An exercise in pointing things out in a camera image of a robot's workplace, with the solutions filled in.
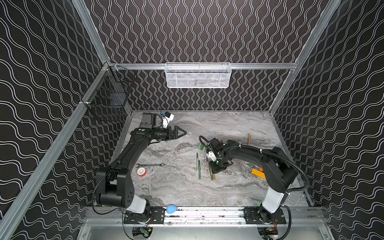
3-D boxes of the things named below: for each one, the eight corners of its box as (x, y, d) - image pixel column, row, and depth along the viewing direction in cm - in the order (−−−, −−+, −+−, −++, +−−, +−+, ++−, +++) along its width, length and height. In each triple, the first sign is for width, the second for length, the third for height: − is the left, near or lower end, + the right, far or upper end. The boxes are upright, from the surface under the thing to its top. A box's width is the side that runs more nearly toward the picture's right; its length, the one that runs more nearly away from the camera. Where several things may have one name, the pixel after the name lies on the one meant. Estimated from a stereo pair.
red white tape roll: (137, 176, 89) (135, 175, 88) (139, 168, 93) (137, 167, 91) (145, 176, 89) (144, 175, 87) (147, 168, 92) (146, 167, 91)
